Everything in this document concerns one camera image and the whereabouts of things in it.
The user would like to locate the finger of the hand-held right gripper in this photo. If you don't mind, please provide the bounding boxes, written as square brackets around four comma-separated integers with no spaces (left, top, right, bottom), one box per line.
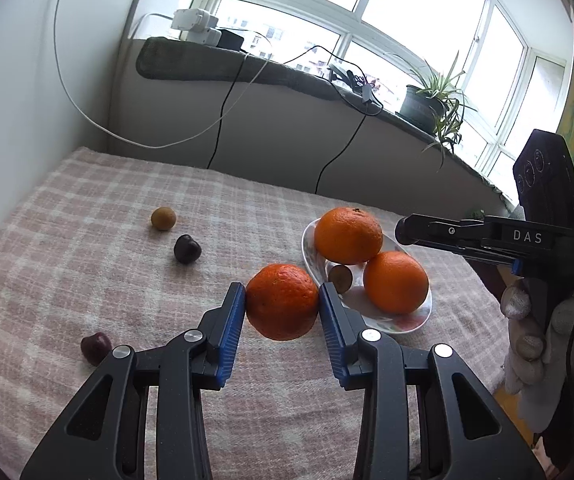
[395,214,500,248]
[417,241,525,277]

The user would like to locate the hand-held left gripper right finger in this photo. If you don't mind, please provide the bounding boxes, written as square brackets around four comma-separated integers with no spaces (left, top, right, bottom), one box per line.
[318,282,548,480]

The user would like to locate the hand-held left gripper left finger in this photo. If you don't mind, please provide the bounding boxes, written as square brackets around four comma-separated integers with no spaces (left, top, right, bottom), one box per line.
[20,281,246,480]

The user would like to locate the dark red cherry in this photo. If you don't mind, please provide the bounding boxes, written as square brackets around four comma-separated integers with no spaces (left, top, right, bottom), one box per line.
[80,332,113,366]
[173,234,203,265]
[328,265,353,295]

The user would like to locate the medium mandarin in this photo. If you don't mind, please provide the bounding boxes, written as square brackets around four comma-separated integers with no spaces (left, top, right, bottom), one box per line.
[245,263,320,342]

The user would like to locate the large smooth orange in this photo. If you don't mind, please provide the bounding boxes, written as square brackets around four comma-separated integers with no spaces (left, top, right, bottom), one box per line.
[363,251,430,315]

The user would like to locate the floral white plate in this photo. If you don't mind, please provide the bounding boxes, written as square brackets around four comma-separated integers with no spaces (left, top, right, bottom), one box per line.
[301,217,434,336]

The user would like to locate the large orange with green stem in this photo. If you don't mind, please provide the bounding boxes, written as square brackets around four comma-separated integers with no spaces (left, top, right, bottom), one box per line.
[314,206,384,266]

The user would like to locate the small brown kiwi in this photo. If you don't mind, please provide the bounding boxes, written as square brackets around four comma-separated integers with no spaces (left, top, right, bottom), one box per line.
[150,206,177,232]

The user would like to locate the person's right hand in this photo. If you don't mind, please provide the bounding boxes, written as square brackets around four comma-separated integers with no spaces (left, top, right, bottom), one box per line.
[499,280,574,433]

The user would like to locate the potted spider plant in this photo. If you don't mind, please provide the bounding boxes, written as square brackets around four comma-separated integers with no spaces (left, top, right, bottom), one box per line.
[387,50,478,171]

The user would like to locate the pink plaid blanket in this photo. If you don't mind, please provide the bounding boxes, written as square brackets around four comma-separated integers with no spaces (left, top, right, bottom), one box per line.
[0,146,518,480]

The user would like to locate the grey windowsill cover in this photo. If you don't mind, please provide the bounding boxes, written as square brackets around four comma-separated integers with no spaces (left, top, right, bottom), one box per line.
[136,36,522,211]

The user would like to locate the black power adapter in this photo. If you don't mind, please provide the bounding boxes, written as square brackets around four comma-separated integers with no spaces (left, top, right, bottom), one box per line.
[217,30,244,52]

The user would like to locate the white power adapter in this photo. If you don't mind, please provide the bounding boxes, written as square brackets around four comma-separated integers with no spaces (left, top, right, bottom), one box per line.
[181,27,223,47]

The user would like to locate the white power adapters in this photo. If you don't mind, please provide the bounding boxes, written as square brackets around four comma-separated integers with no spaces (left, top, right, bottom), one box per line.
[171,8,218,31]

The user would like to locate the white cabinet panel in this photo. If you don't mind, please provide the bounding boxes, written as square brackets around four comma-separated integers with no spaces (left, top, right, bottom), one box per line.
[0,0,135,281]

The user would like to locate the long black cable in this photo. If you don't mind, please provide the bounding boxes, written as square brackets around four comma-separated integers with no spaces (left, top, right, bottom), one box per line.
[314,45,383,196]

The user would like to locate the black charger with cables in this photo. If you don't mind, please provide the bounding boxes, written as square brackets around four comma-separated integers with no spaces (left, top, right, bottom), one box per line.
[328,62,368,88]

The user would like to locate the thin black cable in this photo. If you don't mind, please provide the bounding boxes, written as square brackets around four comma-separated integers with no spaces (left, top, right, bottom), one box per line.
[206,52,253,171]

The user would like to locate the white window frame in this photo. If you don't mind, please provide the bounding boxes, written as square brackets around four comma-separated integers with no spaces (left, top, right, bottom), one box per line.
[187,0,574,186]

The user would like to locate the long white cable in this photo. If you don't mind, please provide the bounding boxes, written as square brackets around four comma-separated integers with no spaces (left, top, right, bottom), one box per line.
[53,0,270,150]

